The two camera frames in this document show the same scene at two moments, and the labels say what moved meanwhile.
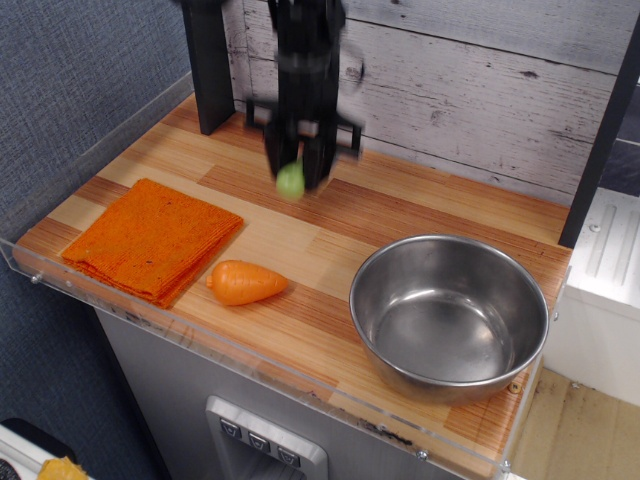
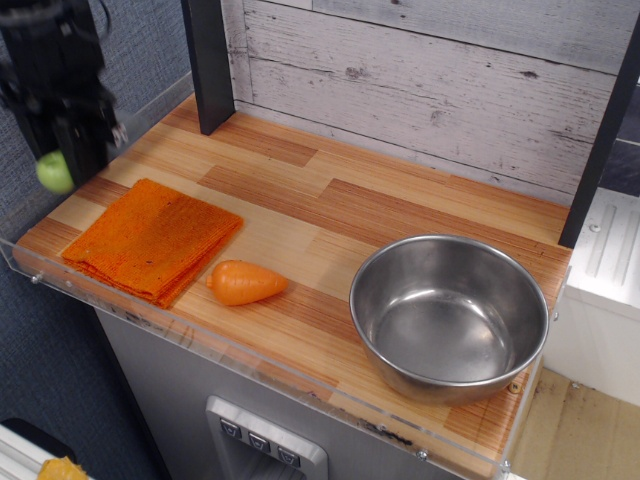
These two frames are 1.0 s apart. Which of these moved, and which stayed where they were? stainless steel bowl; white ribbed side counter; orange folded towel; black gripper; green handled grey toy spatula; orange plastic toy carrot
Moved: black gripper; green handled grey toy spatula
Stayed: stainless steel bowl; orange folded towel; orange plastic toy carrot; white ribbed side counter
